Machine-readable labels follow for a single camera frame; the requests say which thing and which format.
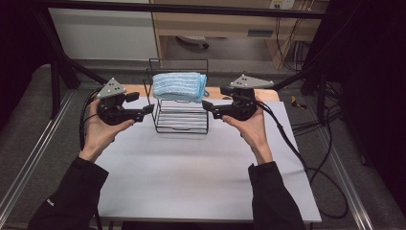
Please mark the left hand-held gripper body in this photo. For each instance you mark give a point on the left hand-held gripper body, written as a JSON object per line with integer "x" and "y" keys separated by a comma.
{"x": 111, "y": 108}

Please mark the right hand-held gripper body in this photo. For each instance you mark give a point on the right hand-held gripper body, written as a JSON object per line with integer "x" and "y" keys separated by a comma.
{"x": 241, "y": 102}

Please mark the blue striped cloth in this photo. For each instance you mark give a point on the blue striped cloth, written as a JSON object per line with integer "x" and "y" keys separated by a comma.
{"x": 178, "y": 86}

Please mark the person's left hand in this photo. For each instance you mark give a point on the person's left hand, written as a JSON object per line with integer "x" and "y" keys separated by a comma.
{"x": 99, "y": 131}

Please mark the person's right hand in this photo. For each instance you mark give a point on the person's right hand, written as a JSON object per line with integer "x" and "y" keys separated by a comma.
{"x": 252, "y": 131}

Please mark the wooden table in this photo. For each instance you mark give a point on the wooden table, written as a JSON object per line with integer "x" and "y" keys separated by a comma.
{"x": 217, "y": 92}

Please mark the yellow black tape strip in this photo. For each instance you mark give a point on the yellow black tape strip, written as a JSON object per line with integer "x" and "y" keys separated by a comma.
{"x": 297, "y": 103}

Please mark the office chair base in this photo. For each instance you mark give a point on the office chair base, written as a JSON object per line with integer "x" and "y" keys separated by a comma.
{"x": 194, "y": 41}

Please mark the white cabinet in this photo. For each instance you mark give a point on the white cabinet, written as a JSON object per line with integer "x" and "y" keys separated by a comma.
{"x": 102, "y": 35}

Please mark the light wooden desk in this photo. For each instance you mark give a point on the light wooden desk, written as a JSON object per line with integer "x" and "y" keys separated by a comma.
{"x": 223, "y": 22}

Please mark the white table cover sheet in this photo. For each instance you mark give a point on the white table cover sheet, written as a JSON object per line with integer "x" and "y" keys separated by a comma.
{"x": 191, "y": 179}

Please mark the white power strip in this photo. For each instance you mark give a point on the white power strip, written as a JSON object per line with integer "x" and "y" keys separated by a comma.
{"x": 282, "y": 4}

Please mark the black metal frame strut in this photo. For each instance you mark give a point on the black metal frame strut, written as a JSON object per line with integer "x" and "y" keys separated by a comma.
{"x": 320, "y": 83}
{"x": 57, "y": 73}

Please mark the black metal frame bar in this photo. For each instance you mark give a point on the black metal frame bar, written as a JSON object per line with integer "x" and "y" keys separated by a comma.
{"x": 191, "y": 9}

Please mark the aluminium floor rail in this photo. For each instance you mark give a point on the aluminium floor rail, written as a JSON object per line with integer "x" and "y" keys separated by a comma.
{"x": 351, "y": 188}
{"x": 35, "y": 156}

